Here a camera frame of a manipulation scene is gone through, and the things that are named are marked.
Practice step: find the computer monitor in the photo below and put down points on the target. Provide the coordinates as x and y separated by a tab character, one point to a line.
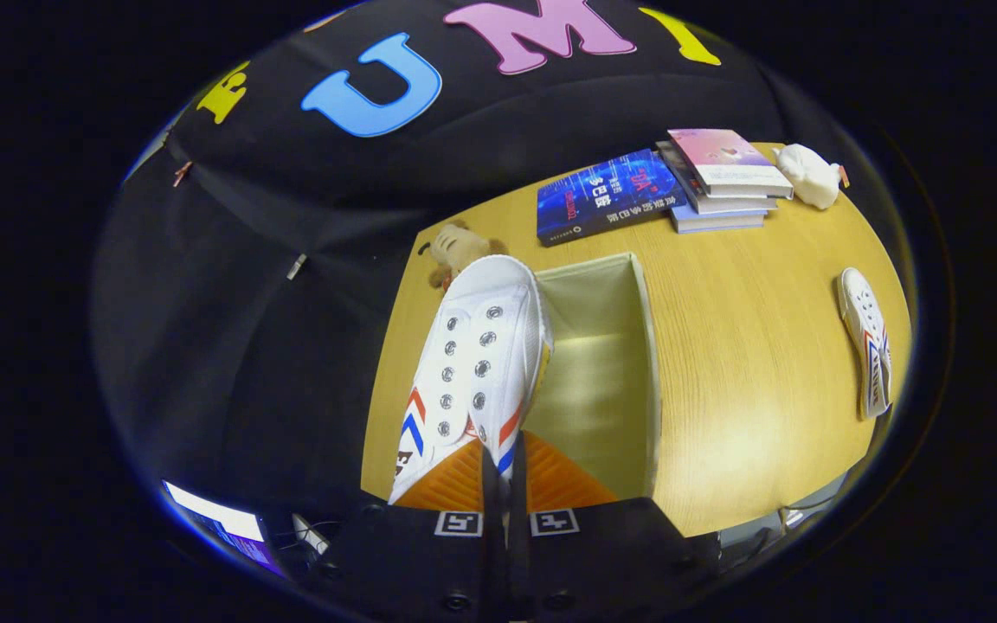
221	523

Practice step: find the red cloth clip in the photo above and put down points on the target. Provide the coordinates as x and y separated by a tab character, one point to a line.
182	173

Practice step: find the dark cover book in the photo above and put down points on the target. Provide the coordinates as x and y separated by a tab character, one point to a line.
723	204

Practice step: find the white plush toy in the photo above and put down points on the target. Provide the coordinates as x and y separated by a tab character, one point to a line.
810	177

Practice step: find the brown plush dog toy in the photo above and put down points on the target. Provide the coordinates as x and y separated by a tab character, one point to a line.
459	247

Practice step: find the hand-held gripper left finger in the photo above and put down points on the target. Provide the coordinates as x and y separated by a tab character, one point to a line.
495	554

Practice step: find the white cloth clip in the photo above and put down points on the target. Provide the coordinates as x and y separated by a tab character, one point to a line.
297	266

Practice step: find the black backdrop cloth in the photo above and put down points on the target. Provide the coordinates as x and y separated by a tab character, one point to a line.
230	346

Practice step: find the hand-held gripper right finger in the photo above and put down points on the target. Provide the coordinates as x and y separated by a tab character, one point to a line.
521	554

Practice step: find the white striped canvas shoe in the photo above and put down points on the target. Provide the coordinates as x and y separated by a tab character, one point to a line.
866	342
481	346

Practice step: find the beige fabric storage box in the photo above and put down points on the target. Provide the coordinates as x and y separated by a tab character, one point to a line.
602	372

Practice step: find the pale blue cover book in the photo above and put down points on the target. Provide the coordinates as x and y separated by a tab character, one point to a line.
715	222

